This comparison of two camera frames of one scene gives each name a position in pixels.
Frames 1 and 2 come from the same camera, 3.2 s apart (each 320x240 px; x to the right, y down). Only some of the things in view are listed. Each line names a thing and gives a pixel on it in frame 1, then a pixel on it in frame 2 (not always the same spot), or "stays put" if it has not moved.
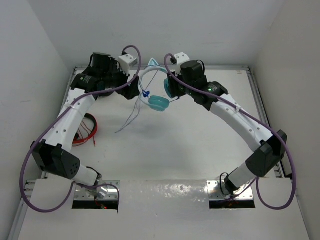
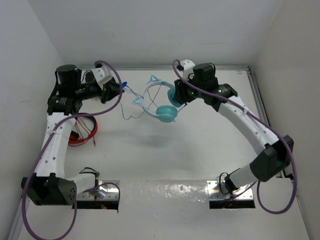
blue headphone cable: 137,110 to 125,84
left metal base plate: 104,193 stays put
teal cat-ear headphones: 155,102 to 164,113
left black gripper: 129,90 to 110,89
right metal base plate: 214,191 stays put
